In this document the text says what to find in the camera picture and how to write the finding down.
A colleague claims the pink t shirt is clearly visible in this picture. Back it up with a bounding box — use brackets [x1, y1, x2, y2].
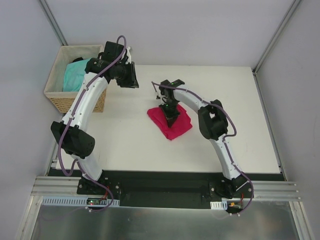
[147, 104, 193, 141]

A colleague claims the wicker basket with liner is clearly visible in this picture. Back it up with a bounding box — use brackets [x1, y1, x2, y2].
[44, 44, 104, 114]

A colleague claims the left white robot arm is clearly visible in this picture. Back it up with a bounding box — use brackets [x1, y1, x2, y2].
[50, 41, 139, 195]

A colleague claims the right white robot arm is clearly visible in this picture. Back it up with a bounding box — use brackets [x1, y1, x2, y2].
[158, 79, 249, 199]

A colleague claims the black garment in basket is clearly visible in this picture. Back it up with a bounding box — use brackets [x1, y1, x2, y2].
[72, 57, 84, 63]

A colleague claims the teal t shirt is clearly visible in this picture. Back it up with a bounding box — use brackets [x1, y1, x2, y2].
[62, 58, 90, 92]

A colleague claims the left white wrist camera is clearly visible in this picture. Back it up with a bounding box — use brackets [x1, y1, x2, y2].
[123, 46, 132, 64]

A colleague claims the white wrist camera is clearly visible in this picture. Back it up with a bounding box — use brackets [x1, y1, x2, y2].
[156, 93, 165, 101]
[123, 46, 132, 64]

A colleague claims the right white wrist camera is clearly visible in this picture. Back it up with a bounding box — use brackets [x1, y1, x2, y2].
[156, 93, 165, 101]

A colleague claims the left aluminium frame post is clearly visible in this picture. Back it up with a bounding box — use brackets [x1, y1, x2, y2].
[37, 0, 68, 46]

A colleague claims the aluminium frame post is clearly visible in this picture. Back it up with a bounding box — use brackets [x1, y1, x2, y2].
[37, 0, 68, 46]
[251, 0, 303, 76]

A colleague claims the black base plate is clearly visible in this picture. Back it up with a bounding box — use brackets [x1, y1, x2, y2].
[47, 168, 287, 208]

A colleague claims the right white cable duct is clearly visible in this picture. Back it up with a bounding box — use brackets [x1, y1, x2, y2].
[210, 200, 228, 211]

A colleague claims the white cable duct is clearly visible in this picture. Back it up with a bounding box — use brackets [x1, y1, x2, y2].
[42, 196, 120, 208]
[210, 200, 228, 211]

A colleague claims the front aluminium rail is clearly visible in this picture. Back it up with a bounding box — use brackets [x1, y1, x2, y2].
[31, 176, 302, 202]

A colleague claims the left white cable duct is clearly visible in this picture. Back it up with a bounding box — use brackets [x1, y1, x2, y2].
[42, 196, 120, 208]

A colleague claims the right aluminium frame post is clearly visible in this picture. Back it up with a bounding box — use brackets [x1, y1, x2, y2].
[251, 0, 303, 76]

